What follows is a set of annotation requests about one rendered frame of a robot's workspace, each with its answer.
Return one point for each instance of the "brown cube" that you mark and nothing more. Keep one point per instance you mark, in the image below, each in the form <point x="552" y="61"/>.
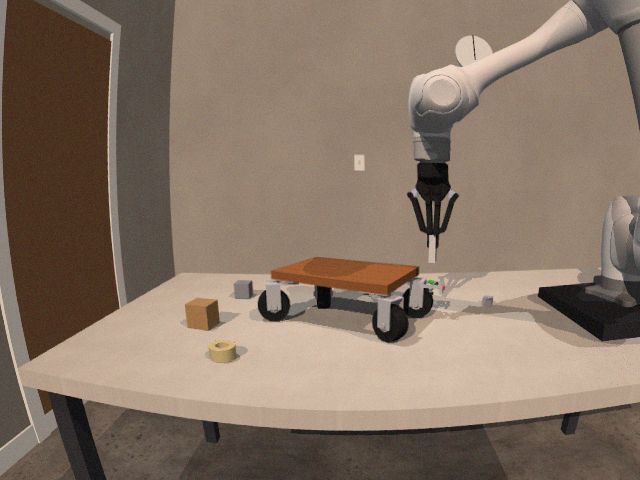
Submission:
<point x="202" y="314"/>

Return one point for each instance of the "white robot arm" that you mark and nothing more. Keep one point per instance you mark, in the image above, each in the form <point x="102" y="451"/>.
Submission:
<point x="440" y="98"/>

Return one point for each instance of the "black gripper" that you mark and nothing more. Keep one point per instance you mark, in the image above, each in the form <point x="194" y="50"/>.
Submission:
<point x="433" y="186"/>

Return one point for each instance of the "beige roll of masking tape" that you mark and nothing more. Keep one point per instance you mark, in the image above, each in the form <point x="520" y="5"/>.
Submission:
<point x="223" y="354"/>

